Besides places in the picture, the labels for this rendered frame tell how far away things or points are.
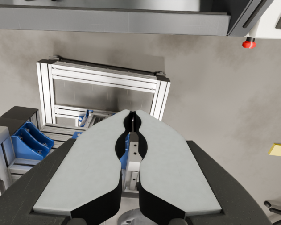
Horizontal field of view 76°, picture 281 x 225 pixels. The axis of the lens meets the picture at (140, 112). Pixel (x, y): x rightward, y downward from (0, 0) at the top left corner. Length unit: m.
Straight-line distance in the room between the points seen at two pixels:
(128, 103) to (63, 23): 0.91
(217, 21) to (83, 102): 1.06
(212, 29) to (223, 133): 1.46
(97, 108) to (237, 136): 1.30
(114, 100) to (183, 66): 0.58
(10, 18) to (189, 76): 1.22
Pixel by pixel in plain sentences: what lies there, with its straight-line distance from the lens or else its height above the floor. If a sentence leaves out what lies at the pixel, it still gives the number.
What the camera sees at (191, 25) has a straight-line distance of 0.42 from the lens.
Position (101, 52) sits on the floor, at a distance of 1.40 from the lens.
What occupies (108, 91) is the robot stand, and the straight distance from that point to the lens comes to 1.25.
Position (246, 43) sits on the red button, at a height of 0.81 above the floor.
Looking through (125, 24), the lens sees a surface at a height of 0.95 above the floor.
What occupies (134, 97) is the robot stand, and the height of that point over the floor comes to 0.21.
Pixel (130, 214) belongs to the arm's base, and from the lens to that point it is 0.57.
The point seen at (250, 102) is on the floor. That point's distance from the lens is 1.77.
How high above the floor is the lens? 1.36
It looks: 62 degrees down
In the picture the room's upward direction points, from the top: 178 degrees clockwise
